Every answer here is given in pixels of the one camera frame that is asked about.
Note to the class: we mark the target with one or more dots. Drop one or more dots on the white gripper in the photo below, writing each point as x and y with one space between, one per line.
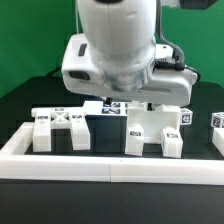
90 72

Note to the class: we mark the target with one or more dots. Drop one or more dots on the white chair seat part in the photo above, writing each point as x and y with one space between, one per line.
148 125

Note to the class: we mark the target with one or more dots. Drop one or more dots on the white tagged cube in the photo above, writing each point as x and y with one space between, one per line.
186 116
217 120

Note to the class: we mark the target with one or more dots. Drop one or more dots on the white chair back frame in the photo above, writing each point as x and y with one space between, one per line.
70 118

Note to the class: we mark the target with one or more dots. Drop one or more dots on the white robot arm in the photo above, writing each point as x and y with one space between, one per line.
122 52

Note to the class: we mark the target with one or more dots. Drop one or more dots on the white sheet with tags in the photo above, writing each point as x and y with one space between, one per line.
100 108

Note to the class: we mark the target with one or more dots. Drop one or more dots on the white U-shaped fence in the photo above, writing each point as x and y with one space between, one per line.
15 163

